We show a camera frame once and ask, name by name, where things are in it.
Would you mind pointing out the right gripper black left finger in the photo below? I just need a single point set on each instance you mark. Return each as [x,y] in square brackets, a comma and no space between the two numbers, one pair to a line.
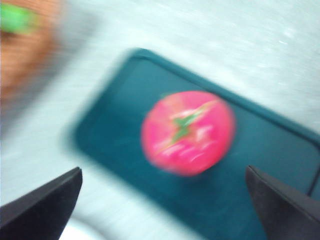
[37,212]

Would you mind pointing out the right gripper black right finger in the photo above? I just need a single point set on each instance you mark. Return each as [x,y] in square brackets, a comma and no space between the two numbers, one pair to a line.
[287,215]

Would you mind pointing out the red tomato with green stem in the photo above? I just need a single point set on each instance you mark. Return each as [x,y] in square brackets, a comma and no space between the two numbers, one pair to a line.
[187,135]

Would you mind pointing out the dark rectangular tray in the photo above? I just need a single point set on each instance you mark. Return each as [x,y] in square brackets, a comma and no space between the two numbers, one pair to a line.
[120,120]

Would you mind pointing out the brown wicker basket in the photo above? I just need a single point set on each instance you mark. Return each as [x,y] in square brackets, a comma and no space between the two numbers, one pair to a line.
[22,57]

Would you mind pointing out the green pepper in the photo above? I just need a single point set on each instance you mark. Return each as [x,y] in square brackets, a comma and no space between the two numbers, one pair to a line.
[15,18]

